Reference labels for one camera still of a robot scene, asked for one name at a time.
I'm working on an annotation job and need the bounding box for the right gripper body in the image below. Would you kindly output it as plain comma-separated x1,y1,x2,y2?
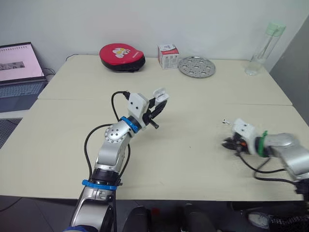
230,135,251,155

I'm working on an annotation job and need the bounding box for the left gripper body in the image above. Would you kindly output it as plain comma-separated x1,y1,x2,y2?
142,108,160,130

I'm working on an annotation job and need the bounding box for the white earbud case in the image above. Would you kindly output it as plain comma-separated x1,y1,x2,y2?
153,87,171,104

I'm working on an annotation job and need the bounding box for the clear bottle with green lid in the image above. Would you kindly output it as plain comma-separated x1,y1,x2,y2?
244,22,287,76

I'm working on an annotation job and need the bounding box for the white and red small box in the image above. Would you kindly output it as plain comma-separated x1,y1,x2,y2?
157,43,180,70

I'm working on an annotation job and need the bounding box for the red and black round pad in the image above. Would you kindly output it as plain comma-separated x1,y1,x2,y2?
99,43,146,73

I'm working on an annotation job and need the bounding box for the round perforated metal plate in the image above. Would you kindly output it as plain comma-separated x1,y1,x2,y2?
178,56,216,79

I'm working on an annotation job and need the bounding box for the person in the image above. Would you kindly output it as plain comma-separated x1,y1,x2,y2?
248,212,309,232

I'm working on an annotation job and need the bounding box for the grey laptop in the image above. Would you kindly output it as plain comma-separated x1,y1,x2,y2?
0,42,49,113

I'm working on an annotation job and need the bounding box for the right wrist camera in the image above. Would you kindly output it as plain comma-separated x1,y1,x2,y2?
231,118,258,156

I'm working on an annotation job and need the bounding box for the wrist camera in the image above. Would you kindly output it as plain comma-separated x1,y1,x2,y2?
126,92,150,131
231,118,258,156

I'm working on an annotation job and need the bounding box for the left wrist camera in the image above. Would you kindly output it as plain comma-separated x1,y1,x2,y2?
126,92,150,131

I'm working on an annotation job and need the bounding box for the thin black cable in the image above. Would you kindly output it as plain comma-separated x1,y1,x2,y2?
41,53,79,78

